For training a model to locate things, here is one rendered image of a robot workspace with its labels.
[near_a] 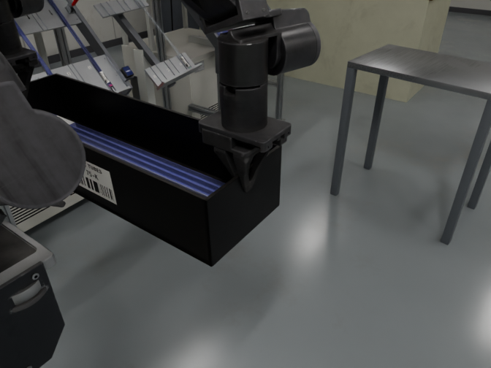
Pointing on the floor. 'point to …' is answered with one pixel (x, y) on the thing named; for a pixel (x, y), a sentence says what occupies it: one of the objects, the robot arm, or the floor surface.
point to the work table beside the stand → (447, 68)
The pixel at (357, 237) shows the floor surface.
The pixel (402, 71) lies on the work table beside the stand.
